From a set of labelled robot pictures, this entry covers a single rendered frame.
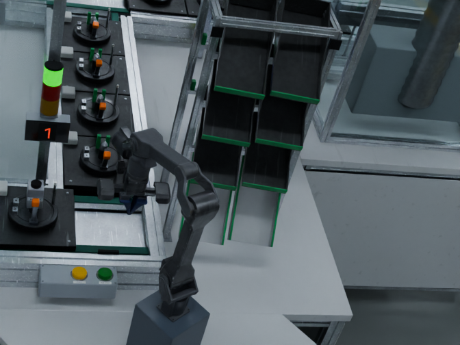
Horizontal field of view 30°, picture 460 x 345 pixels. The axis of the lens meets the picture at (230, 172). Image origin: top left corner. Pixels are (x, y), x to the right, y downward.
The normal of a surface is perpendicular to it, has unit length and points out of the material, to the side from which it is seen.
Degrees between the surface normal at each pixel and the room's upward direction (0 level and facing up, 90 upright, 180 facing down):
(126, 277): 90
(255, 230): 45
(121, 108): 0
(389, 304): 0
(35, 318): 0
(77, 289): 90
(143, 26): 90
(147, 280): 90
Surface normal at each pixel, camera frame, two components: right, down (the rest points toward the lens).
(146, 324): -0.67, 0.35
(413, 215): 0.16, 0.66
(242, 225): 0.15, -0.07
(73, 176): 0.22, -0.75
